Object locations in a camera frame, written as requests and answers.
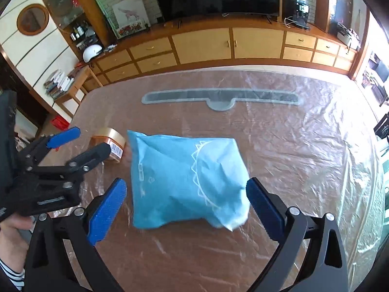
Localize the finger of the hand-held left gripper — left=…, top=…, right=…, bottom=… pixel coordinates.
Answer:
left=30, top=142, right=111, bottom=189
left=17, top=127, right=81, bottom=174

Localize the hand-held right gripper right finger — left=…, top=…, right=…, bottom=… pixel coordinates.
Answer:
left=246, top=177, right=348, bottom=292

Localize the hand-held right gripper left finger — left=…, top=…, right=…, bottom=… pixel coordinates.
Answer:
left=24, top=178, right=128, bottom=292

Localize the blue plastic bag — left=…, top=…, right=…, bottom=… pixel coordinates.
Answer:
left=126, top=130, right=251, bottom=232

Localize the person's left hand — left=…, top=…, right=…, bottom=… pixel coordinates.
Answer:
left=0, top=214, right=36, bottom=265

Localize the small wooden side table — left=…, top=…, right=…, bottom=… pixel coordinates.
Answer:
left=55, top=65, right=104, bottom=119

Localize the pile of papers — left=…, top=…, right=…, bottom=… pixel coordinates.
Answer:
left=44, top=70, right=75, bottom=99

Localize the white helmet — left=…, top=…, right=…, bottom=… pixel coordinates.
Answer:
left=83, top=43, right=105, bottom=62

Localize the wooden display shelf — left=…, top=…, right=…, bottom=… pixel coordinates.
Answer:
left=35, top=0, right=110, bottom=49

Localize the framed animal painting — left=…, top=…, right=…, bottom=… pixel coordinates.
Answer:
left=112, top=0, right=150, bottom=38

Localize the wooden sideboard cabinet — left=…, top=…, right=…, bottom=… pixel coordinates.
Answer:
left=80, top=21, right=359, bottom=92

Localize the white printer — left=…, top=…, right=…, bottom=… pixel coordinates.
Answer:
left=337, top=26, right=361, bottom=51

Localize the black coffee machine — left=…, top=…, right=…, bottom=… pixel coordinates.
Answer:
left=287, top=0, right=311, bottom=30

